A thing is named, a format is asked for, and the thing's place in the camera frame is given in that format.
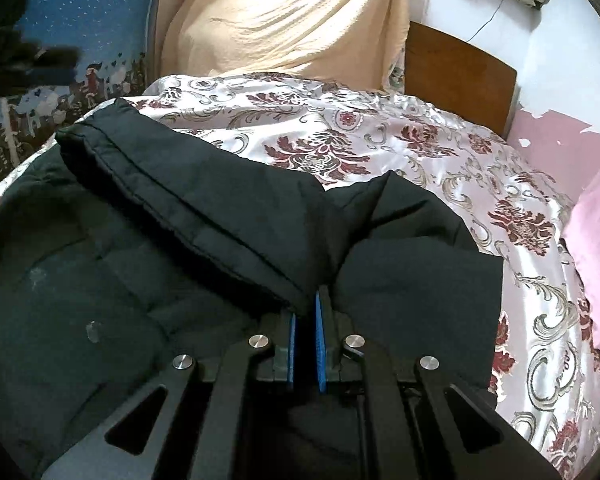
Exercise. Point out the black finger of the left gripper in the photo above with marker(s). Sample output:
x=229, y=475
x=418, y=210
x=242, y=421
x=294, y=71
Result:
x=25, y=65

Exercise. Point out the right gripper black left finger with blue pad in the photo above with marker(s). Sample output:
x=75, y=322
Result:
x=184, y=423

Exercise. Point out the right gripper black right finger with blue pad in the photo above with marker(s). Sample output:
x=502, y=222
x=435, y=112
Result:
x=415, y=420

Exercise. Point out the black padded jacket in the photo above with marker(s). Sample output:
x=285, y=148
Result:
x=128, y=244

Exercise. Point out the blue starry patterned curtain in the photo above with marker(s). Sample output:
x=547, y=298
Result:
x=111, y=35

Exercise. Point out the floral satin bedspread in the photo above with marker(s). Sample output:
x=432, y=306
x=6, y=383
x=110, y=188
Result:
x=545, y=372

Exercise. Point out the beige hanging sheet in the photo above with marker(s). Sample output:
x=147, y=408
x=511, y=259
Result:
x=354, y=42

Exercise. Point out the brown wooden headboard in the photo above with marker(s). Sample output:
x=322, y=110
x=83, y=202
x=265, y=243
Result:
x=457, y=77

